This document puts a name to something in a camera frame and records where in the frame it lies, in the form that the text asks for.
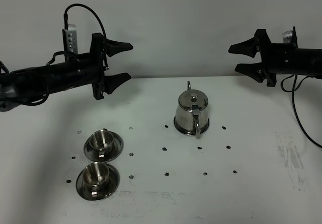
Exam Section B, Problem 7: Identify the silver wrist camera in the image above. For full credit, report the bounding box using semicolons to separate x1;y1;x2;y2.
282;26;297;44
62;24;78;54

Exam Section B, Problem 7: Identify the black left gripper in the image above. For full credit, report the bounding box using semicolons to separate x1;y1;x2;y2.
90;33;133;100

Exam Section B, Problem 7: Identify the stainless steel teapot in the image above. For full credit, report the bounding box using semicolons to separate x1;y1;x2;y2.
174;81;210;138

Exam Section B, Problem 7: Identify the black left camera cable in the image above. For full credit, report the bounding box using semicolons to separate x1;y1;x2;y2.
46;4;110;71

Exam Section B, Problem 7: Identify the near stainless steel saucer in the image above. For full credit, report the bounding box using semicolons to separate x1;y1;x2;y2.
76;163;120;201

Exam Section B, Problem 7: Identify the near stainless steel teacup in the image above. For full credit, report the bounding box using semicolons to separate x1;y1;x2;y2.
82;162;110;198

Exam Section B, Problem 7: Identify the far stainless steel teacup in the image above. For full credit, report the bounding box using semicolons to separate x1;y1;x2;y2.
89;128;114;161

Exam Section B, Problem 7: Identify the far stainless steel saucer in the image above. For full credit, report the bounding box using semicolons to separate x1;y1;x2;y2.
84;131;124;163

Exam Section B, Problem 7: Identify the stainless steel teacup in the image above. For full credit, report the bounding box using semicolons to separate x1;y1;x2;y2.
89;128;114;161
82;162;110;198

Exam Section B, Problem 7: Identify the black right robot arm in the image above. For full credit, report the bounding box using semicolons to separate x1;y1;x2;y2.
228;28;321;87

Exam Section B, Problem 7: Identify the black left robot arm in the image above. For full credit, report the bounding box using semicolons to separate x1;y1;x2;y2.
1;33;133;112

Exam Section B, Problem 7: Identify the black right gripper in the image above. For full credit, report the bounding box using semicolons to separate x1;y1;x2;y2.
228;29;277;87

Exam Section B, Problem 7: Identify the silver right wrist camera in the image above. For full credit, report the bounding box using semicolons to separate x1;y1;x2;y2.
282;26;297;44

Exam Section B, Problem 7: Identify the stainless steel saucer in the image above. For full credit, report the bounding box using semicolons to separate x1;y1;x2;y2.
76;163;120;201
84;131;124;163

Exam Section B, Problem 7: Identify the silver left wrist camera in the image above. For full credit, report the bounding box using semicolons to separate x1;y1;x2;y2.
62;24;78;54

